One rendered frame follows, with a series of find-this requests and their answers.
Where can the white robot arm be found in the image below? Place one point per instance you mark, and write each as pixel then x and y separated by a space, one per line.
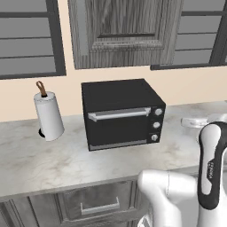
pixel 183 189

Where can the black toaster oven door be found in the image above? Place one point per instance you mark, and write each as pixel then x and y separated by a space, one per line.
pixel 118 130

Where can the black toaster oven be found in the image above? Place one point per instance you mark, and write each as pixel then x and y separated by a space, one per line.
pixel 118 94

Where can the silver toaster oven knob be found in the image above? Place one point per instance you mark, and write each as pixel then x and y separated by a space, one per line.
pixel 154 137
pixel 158 112
pixel 156 125

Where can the white paper towel roll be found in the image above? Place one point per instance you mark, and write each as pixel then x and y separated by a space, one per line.
pixel 48 116

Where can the brown-topped black towel holder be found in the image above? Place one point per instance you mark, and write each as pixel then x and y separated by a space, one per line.
pixel 41 88

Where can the grey wooden drawer front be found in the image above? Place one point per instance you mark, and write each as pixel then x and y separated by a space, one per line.
pixel 99 201

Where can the grey window with blinds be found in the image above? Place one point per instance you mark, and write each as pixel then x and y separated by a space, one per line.
pixel 195 32
pixel 28 38

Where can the grey wooden base cupboard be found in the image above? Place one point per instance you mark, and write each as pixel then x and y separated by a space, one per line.
pixel 29 211

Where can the grey wooden wall cupboard door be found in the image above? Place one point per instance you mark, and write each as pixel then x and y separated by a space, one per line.
pixel 125 32

